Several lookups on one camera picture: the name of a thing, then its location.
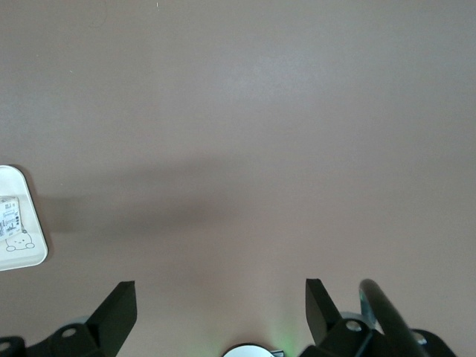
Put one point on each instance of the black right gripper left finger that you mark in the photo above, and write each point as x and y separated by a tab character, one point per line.
111	320

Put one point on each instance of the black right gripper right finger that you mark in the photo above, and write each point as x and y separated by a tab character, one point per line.
323	320

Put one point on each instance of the blue white milk carton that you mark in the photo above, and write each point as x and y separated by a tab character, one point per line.
9	217

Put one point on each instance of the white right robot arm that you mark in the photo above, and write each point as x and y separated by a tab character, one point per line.
247	351

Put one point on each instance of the cream tray with rabbit print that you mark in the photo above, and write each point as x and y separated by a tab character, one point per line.
26	230

